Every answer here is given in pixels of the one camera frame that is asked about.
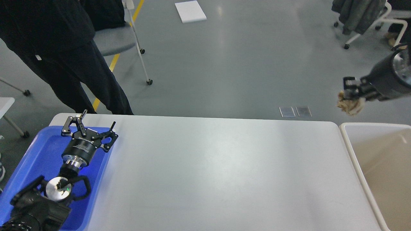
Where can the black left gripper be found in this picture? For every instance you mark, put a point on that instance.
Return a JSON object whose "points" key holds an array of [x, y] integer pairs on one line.
{"points": [[84, 142]]}

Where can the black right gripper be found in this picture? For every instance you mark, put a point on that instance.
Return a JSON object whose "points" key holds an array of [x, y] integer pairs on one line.
{"points": [[389, 79]]}

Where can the brown paper ball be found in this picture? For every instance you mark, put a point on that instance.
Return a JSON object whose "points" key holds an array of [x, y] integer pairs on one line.
{"points": [[349, 106]]}

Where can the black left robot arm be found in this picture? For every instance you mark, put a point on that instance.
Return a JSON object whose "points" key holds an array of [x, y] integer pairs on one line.
{"points": [[55, 185]]}

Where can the blue plastic tray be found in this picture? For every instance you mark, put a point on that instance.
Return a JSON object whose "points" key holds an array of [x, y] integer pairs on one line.
{"points": [[43, 157]]}

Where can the right clear floor plate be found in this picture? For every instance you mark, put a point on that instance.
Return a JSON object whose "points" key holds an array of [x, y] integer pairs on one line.
{"points": [[303, 111]]}

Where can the clear floor plate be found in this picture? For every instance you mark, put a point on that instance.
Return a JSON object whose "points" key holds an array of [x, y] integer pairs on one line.
{"points": [[287, 112], [303, 111]]}

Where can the beige waste bin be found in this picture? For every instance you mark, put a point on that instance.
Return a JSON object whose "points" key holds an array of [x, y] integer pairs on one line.
{"points": [[381, 156]]}

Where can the left clear floor plate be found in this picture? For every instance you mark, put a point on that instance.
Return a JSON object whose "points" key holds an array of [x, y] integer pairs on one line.
{"points": [[287, 112]]}

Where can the seated person legs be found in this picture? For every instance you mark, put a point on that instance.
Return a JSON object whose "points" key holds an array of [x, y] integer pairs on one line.
{"points": [[395, 29]]}

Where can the white chair with grey jacket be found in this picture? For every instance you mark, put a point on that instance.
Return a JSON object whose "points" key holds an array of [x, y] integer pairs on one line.
{"points": [[360, 15]]}

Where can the grey seat white chair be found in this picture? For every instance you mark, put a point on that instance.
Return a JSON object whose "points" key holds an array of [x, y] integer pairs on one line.
{"points": [[113, 41]]}

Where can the person in black clothes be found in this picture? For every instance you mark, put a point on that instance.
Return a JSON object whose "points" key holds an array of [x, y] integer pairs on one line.
{"points": [[54, 38]]}

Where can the black jacket on chair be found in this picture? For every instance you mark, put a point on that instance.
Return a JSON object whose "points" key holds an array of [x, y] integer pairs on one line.
{"points": [[105, 14]]}

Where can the white board on floor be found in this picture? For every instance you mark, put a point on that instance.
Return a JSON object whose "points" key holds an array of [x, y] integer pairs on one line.
{"points": [[190, 11]]}

